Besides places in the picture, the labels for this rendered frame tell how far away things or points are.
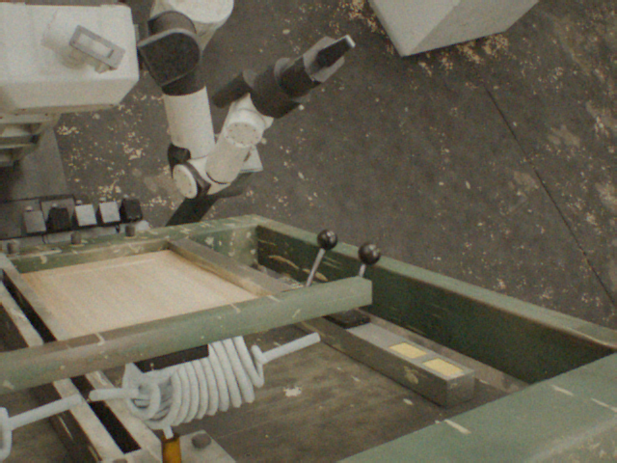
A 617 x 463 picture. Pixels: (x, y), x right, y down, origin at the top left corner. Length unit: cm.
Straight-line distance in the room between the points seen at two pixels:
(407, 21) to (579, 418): 311
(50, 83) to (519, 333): 90
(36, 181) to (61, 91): 119
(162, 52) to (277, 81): 28
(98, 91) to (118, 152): 146
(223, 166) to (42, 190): 118
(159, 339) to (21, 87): 89
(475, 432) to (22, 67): 97
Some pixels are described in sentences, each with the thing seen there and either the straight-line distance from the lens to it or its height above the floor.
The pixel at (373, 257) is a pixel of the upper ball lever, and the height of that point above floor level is 155.
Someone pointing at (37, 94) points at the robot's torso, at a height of 130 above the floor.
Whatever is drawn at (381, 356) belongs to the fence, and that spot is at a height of 159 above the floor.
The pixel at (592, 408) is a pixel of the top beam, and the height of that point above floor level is 193.
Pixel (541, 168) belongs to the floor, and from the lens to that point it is 404.
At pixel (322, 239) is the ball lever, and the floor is 145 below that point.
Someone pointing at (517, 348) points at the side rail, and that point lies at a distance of 114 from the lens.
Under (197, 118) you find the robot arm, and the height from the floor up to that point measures 124.
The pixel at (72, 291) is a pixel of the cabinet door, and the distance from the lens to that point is 144.
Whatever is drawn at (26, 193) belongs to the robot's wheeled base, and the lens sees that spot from 248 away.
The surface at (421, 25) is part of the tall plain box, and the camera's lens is 361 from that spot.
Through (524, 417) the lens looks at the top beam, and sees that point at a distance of 70.
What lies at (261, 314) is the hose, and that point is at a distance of 50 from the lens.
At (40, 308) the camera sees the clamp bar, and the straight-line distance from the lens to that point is 117.
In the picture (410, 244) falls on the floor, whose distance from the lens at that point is 321.
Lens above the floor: 241
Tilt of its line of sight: 55 degrees down
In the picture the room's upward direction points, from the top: 50 degrees clockwise
